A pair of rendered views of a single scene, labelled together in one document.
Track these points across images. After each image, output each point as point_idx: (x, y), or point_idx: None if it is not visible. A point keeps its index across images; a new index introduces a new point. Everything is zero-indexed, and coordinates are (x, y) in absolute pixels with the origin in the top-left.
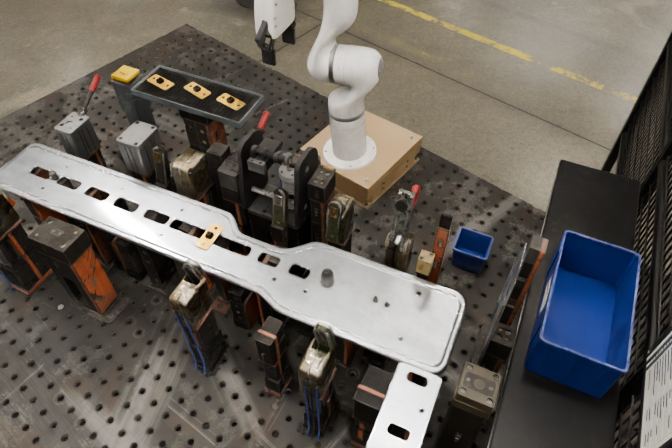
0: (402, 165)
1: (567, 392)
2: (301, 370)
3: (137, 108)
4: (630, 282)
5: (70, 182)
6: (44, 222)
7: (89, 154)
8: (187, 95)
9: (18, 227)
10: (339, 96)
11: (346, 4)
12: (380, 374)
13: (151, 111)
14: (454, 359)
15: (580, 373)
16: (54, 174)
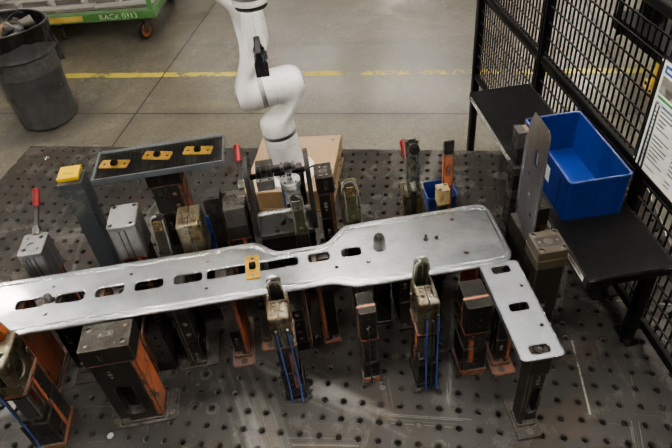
0: (338, 164)
1: (599, 219)
2: (422, 304)
3: (92, 204)
4: (585, 131)
5: (65, 300)
6: (83, 333)
7: (59, 272)
8: (151, 162)
9: (35, 368)
10: (273, 118)
11: None
12: (471, 283)
13: (99, 206)
14: None
15: (602, 197)
16: (50, 295)
